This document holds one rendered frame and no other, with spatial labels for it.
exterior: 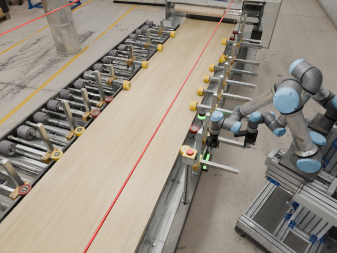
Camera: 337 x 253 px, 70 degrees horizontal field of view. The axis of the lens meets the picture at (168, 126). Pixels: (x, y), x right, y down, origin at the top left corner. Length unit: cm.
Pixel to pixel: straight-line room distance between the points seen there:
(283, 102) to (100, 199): 120
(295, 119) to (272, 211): 130
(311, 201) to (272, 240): 72
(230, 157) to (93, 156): 177
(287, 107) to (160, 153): 95
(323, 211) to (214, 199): 122
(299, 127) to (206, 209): 149
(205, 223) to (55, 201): 143
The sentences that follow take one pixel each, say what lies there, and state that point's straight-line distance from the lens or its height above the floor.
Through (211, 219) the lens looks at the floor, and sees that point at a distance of 258.
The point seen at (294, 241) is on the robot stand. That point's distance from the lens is 246.
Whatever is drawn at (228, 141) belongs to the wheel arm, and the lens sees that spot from 203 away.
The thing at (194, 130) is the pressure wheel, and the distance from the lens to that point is 200.
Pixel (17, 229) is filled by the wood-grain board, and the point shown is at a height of 90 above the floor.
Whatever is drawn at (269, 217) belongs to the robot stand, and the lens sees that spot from 249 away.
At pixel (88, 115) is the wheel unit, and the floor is 87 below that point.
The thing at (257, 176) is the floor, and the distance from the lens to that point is 298.
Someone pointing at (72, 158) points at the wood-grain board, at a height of 90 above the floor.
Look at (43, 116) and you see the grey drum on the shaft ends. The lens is 249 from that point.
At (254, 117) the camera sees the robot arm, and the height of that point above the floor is 117.
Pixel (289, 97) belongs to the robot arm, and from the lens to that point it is 131.
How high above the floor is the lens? 227
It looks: 42 degrees down
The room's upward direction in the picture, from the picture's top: straight up
